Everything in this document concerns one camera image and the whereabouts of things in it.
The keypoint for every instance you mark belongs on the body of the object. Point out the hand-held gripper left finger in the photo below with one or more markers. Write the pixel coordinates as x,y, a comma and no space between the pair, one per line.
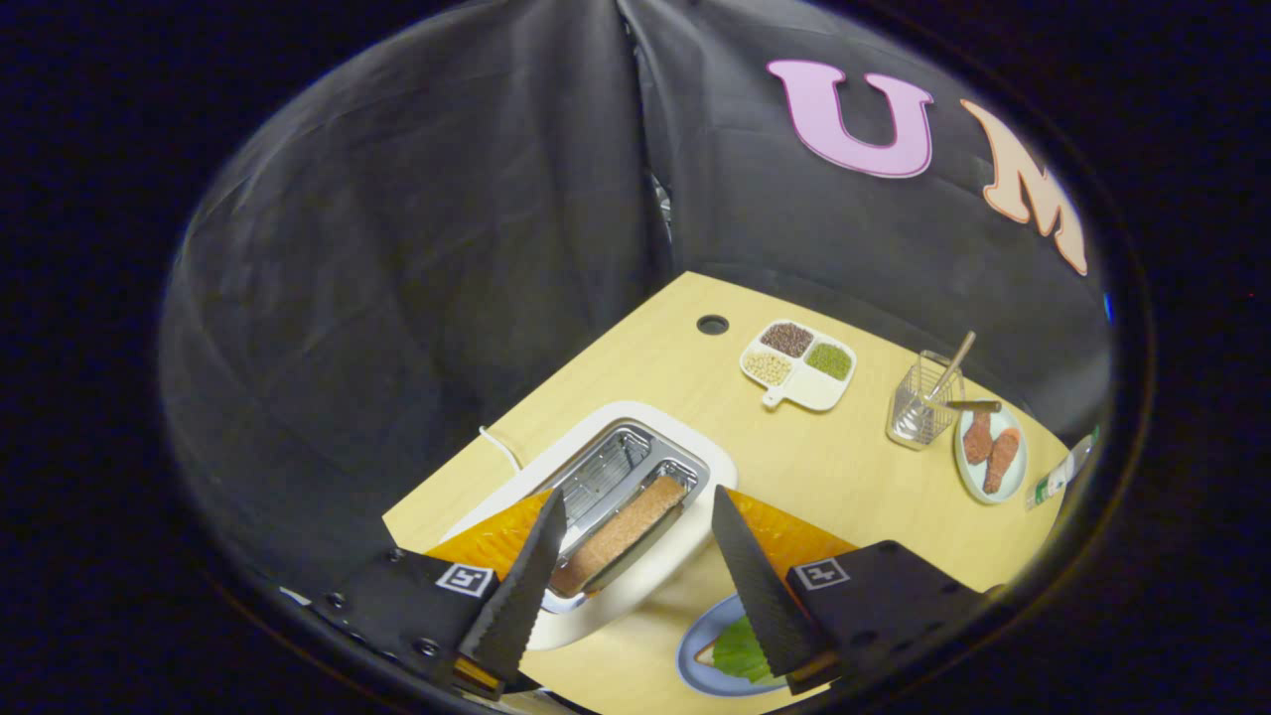
526,586

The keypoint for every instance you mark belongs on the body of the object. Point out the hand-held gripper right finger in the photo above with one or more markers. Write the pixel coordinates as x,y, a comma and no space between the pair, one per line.
755,586

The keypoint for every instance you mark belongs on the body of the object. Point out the green lettuce leaf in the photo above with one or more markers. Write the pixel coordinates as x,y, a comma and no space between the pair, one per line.
740,650

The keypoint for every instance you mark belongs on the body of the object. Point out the round-topped bread slice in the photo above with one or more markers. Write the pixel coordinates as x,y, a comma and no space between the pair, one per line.
626,531

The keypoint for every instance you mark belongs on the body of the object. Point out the square bread slice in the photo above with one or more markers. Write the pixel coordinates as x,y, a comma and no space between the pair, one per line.
706,653

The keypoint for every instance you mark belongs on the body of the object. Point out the blue plate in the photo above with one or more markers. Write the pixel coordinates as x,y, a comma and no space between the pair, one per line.
695,663

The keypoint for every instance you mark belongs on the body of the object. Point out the white divided bean dish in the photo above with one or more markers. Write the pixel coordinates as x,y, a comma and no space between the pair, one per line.
809,392

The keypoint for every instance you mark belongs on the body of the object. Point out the white toaster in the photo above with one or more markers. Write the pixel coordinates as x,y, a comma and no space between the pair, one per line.
635,415

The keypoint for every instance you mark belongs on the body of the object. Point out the pale green plate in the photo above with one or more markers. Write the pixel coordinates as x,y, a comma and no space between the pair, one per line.
966,479

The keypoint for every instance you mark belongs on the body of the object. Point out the dark brown meat patty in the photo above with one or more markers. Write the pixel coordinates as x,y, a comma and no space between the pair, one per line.
977,439

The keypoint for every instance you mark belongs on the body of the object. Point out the orange-edged brown meat patty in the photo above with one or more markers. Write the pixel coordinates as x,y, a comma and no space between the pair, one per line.
1003,462

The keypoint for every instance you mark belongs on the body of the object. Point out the light wooden stick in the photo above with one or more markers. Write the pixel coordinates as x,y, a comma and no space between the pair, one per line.
958,359

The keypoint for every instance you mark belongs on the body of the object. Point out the clear plastic water bottle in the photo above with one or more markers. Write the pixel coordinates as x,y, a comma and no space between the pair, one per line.
1058,479

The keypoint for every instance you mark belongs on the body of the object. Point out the black backdrop cloth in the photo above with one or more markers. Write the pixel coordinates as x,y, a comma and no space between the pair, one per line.
397,248

